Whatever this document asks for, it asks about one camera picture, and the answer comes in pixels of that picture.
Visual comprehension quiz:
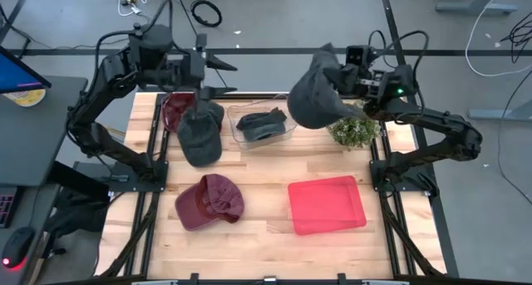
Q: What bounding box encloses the grey desk leg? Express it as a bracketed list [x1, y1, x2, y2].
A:
[435, 0, 520, 16]
[468, 97, 532, 122]

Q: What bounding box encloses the dark grey desk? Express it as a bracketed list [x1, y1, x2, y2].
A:
[0, 75, 89, 285]

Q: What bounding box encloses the yellow white round container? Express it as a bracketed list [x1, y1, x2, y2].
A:
[2, 88, 47, 108]

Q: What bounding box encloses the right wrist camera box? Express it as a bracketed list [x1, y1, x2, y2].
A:
[345, 45, 372, 66]

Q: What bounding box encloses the white floor cable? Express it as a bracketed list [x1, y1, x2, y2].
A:
[464, 4, 532, 78]

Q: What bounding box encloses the black cable tangle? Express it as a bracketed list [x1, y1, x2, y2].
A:
[500, 10, 532, 64]

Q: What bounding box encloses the small green potted plant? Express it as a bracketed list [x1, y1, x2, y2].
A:
[327, 104, 382, 150]

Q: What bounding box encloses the black computer mouse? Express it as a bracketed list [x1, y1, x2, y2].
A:
[1, 225, 37, 270]

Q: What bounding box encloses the black coiled cable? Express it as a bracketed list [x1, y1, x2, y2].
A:
[190, 0, 224, 28]

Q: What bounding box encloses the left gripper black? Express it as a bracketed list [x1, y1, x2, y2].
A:
[179, 51, 238, 102]

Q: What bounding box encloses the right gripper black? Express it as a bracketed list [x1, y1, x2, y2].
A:
[323, 65, 386, 99]

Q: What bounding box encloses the black keyboard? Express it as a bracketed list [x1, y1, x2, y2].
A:
[0, 184, 20, 230]

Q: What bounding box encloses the red plastic bin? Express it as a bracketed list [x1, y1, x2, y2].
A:
[287, 174, 368, 237]

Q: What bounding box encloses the maroon baseball cap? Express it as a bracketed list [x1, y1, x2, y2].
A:
[160, 92, 197, 133]
[174, 173, 245, 232]

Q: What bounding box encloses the clear plastic bin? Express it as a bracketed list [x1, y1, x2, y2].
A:
[226, 94, 298, 151]

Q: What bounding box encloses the black aluminium table frame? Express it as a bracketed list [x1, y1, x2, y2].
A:
[95, 91, 448, 285]

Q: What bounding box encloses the dark grey baseball cap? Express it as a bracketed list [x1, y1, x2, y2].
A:
[177, 98, 225, 168]
[286, 42, 369, 130]
[235, 107, 288, 143]

